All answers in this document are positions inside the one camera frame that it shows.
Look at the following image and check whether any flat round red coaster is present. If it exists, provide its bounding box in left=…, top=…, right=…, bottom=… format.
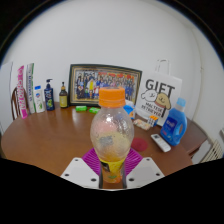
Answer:
left=130, top=137, right=149, bottom=153

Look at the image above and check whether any small patterned snack packet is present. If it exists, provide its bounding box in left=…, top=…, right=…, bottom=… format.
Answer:
left=133, top=118, right=152, bottom=131

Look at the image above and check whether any blue tissue pack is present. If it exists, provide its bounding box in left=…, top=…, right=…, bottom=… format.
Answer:
left=123, top=99, right=137, bottom=120

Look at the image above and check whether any blue detergent bottle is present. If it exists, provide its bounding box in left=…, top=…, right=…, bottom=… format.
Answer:
left=159, top=97, right=188, bottom=147

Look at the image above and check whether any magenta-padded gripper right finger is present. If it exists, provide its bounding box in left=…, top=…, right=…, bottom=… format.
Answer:
left=121, top=147, right=166, bottom=190

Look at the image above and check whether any dark wooden side table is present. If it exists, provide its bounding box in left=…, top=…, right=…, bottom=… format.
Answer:
left=181, top=118, right=209, bottom=158

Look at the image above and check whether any white shampoo bottle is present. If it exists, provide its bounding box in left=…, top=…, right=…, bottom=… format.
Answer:
left=33, top=85, right=46, bottom=114

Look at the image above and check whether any white radiator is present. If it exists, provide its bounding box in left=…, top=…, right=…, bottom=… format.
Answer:
left=199, top=139, right=224, bottom=164

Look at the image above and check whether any brown bottle with yellow label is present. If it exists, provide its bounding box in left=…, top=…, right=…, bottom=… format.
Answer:
left=58, top=81, right=69, bottom=109

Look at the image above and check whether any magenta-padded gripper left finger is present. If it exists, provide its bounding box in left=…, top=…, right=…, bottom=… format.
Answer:
left=60, top=147, right=103, bottom=190

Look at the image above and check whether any framed group photo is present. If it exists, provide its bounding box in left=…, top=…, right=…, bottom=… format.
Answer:
left=68, top=63, right=143, bottom=107

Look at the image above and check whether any white paper gift bag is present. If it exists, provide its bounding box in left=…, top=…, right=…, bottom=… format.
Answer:
left=135, top=59, right=183, bottom=127

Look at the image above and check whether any white remote control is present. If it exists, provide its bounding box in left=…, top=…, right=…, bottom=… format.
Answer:
left=150, top=133, right=172, bottom=153

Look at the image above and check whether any dark blue pump bottle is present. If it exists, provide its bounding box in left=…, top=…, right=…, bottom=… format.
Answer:
left=43, top=78, right=56, bottom=112

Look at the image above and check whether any orange-capped clear drink bottle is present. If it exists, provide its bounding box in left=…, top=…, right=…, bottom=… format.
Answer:
left=89, top=87, right=135, bottom=184

